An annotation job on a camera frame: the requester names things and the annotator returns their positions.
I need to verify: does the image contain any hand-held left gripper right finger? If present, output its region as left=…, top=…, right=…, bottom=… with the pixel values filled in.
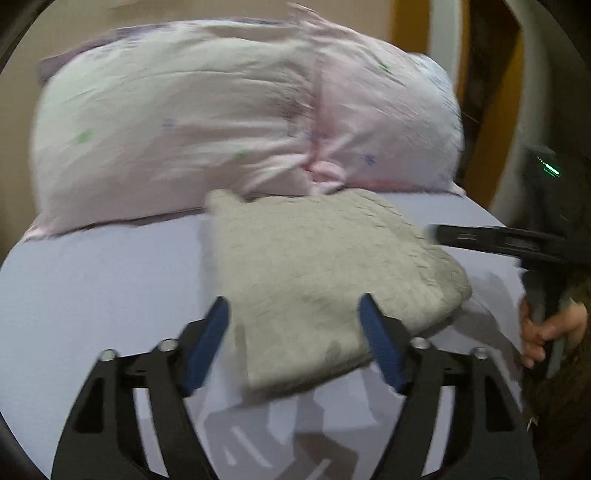
left=358, top=293, right=541, bottom=480

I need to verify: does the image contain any grey towel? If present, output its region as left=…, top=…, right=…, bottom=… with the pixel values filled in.
left=203, top=188, right=474, bottom=403

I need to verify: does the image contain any person's right hand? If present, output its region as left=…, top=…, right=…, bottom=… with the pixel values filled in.
left=518, top=298, right=588, bottom=368

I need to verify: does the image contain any pink floral pillow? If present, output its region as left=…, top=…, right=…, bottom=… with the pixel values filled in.
left=23, top=4, right=467, bottom=241

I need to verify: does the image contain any lavender bed sheet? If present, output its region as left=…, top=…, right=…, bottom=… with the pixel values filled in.
left=0, top=190, right=532, bottom=480

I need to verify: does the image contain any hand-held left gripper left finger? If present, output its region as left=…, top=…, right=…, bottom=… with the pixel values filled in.
left=51, top=296, right=230, bottom=480

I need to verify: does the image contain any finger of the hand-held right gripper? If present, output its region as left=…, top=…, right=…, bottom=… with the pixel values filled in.
left=424, top=224, right=573, bottom=266

